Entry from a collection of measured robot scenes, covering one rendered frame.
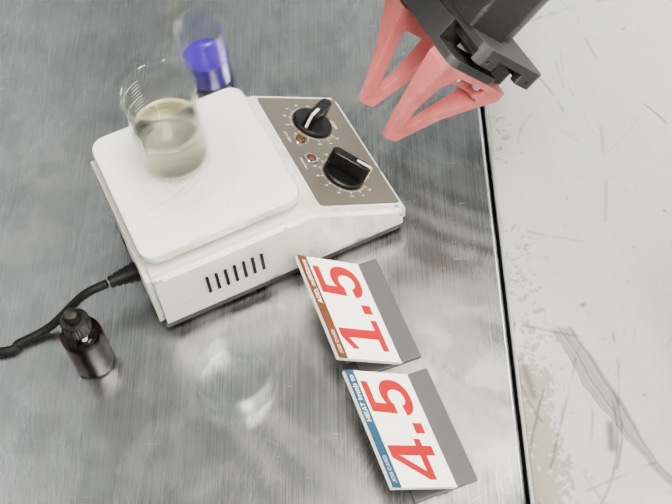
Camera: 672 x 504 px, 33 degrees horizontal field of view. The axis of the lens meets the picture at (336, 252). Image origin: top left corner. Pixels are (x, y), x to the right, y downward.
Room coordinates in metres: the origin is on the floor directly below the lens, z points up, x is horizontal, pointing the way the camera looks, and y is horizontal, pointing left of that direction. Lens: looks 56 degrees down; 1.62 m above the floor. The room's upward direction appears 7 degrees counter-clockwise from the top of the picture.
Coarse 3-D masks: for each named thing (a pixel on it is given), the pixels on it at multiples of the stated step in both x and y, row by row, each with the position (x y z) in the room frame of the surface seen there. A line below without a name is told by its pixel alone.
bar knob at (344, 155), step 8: (336, 152) 0.53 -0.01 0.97; (344, 152) 0.54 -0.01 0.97; (328, 160) 0.53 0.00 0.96; (336, 160) 0.53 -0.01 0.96; (344, 160) 0.53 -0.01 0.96; (352, 160) 0.53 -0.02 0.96; (360, 160) 0.53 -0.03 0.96; (328, 168) 0.53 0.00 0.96; (336, 168) 0.53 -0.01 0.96; (344, 168) 0.53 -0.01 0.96; (352, 168) 0.52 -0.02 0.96; (360, 168) 0.52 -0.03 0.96; (368, 168) 0.52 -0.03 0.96; (328, 176) 0.52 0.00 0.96; (336, 176) 0.52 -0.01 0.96; (344, 176) 0.52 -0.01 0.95; (352, 176) 0.52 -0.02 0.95; (360, 176) 0.52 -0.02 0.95; (336, 184) 0.51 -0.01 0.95; (344, 184) 0.51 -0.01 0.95; (352, 184) 0.52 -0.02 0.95; (360, 184) 0.52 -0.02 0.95
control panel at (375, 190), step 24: (288, 120) 0.58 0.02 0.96; (336, 120) 0.59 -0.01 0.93; (288, 144) 0.55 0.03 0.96; (312, 144) 0.56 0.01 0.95; (336, 144) 0.56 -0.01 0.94; (360, 144) 0.57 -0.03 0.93; (312, 168) 0.53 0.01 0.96; (312, 192) 0.50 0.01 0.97; (336, 192) 0.51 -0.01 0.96; (360, 192) 0.51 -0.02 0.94; (384, 192) 0.52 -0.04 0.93
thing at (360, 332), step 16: (320, 272) 0.46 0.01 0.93; (336, 272) 0.46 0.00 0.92; (352, 272) 0.47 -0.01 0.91; (320, 288) 0.44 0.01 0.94; (336, 288) 0.44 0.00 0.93; (352, 288) 0.45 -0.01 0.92; (336, 304) 0.43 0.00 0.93; (352, 304) 0.43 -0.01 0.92; (368, 304) 0.44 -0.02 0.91; (336, 320) 0.41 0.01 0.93; (352, 320) 0.42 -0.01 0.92; (368, 320) 0.42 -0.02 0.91; (352, 336) 0.40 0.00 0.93; (368, 336) 0.41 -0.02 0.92; (384, 336) 0.41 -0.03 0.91; (352, 352) 0.39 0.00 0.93; (368, 352) 0.39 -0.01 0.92; (384, 352) 0.39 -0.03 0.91
